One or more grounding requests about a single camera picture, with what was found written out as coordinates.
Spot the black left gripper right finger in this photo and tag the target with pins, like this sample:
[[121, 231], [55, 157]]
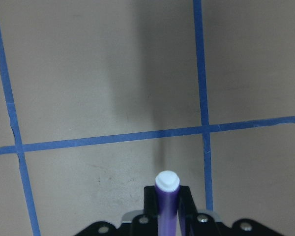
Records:
[[186, 205]]

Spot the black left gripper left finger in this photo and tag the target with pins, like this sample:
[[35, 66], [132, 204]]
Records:
[[150, 201]]

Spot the purple highlighter pen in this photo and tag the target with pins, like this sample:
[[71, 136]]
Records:
[[167, 188]]

